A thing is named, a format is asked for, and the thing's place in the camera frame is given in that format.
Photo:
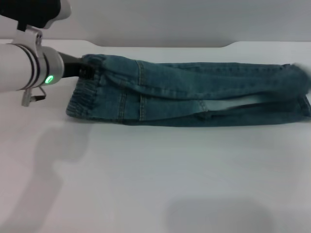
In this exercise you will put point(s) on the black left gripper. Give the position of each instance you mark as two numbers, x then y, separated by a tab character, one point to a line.
70	66

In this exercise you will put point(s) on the blue denim shorts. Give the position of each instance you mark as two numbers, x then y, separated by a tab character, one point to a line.
175	97

